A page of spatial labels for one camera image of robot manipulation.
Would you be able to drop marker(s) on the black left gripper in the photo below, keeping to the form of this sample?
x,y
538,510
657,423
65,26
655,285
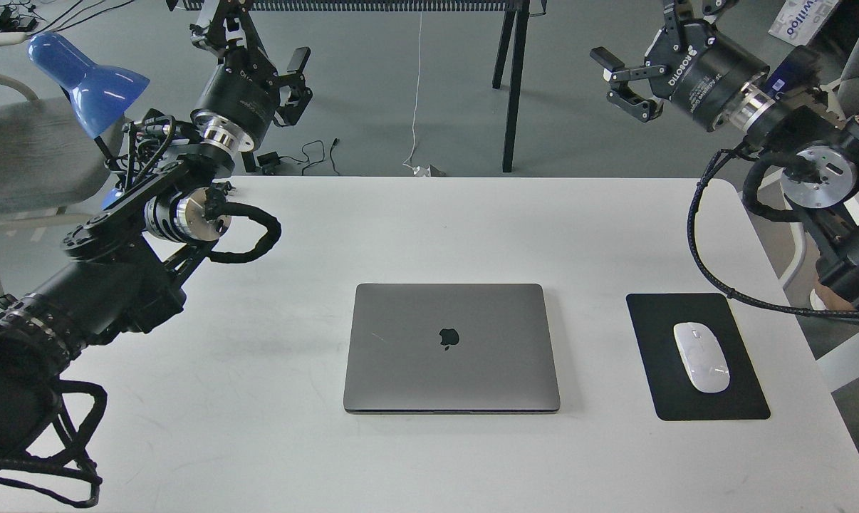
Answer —
x,y
245,97

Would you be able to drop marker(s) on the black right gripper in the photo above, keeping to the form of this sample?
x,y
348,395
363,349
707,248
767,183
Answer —
x,y
711,75

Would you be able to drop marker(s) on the grey laptop computer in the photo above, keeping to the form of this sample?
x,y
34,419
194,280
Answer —
x,y
450,348

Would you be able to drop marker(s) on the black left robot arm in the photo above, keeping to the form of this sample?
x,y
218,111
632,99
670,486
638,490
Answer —
x,y
127,264

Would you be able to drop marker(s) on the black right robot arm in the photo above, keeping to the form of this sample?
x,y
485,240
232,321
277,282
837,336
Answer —
x,y
804,158

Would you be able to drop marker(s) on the black table legs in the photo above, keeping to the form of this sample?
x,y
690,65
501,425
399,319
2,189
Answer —
x,y
512,41

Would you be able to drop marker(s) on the white cardboard box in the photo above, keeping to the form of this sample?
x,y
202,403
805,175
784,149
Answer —
x,y
798,22

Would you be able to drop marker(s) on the blue desk lamp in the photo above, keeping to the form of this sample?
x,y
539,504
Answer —
x,y
99,95

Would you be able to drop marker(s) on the grey cushioned chair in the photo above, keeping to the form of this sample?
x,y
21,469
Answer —
x,y
47,161

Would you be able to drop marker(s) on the black floor power strip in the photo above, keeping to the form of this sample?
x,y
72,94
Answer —
x,y
16,18

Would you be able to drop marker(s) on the white computer mouse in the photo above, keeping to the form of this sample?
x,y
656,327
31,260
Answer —
x,y
702,357

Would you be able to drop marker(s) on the black mouse pad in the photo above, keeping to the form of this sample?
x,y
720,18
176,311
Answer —
x,y
675,398

